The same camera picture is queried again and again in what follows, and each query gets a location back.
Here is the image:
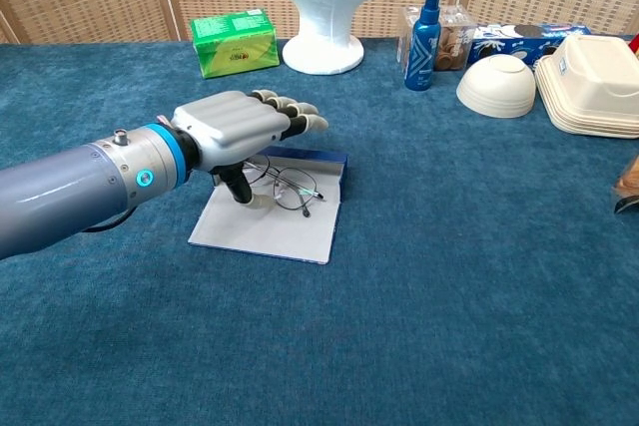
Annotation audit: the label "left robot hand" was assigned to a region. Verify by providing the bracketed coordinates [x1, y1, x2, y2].
[170, 89, 329, 209]

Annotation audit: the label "black eyeglasses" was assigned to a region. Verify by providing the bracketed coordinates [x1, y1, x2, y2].
[242, 154, 326, 219]

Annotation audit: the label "blue glasses case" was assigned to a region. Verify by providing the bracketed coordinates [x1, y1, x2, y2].
[187, 145, 349, 265]

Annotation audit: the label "green cardboard box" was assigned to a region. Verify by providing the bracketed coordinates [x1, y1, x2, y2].
[190, 8, 282, 80]

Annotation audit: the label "blue spray bottle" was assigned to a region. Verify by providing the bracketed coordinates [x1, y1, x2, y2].
[403, 0, 443, 93]

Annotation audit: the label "clear plastic cookie box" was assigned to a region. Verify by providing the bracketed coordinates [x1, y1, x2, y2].
[397, 4, 478, 73]

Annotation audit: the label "blue table cloth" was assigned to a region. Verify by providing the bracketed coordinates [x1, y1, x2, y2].
[0, 36, 639, 426]

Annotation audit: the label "white upturned bowl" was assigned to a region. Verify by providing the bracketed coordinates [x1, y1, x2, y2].
[455, 54, 537, 120]

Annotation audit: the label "blue sandwich cookie box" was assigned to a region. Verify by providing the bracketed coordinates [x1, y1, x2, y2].
[468, 22, 593, 68]

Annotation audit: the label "beige lidded lunch box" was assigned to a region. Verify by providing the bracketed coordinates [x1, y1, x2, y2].
[534, 34, 639, 140]

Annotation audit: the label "clear bag with bread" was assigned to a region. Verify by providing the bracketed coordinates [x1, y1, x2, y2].
[611, 154, 639, 215]

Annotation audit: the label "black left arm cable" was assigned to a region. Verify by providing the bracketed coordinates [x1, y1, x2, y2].
[82, 205, 137, 234]

